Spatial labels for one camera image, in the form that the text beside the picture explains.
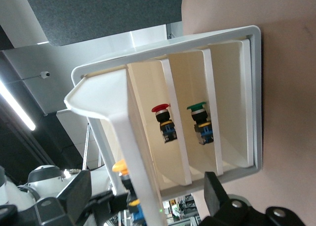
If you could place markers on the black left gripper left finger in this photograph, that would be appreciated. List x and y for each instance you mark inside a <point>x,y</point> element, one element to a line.
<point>71,198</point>

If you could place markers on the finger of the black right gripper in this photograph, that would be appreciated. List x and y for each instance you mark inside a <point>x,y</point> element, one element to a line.
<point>101,201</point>

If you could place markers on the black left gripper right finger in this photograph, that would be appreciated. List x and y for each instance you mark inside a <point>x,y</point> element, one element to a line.
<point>217,201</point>

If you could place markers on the yellow push button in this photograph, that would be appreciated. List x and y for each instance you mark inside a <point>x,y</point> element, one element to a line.
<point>119,166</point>

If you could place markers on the cream drawer with yellow button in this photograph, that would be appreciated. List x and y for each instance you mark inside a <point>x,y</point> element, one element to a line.
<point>116,100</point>

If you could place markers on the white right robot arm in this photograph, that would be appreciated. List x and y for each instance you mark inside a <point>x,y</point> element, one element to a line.
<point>44,176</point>

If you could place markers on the green push button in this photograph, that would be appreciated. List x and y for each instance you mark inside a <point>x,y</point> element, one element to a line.
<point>201,122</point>

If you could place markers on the red push button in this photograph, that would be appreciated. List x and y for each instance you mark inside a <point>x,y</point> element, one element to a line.
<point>165,122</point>

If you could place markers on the empty cream drawer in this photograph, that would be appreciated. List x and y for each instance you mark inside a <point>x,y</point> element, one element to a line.
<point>229,87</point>

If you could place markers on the cream drawer with green button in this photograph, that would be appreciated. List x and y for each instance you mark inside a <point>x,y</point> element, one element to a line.
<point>190,77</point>

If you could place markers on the cream drawer with red button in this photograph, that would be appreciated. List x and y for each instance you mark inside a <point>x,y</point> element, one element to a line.
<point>145,82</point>

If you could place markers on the white drawer cabinet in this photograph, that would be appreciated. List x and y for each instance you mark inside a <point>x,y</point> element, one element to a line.
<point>197,39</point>

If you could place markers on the background equipment rack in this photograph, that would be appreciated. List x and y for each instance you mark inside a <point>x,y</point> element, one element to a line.
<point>180,208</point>

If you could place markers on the long ceiling lamp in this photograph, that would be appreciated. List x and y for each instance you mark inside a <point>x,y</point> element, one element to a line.
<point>17,107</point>

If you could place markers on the dark grey acoustic panel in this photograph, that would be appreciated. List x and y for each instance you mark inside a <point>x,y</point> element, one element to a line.
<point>103,11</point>

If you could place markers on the metal frame post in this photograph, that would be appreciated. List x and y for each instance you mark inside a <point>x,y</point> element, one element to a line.
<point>86,147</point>

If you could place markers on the white security camera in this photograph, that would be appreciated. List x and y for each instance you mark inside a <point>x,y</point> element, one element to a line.
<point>45,74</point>

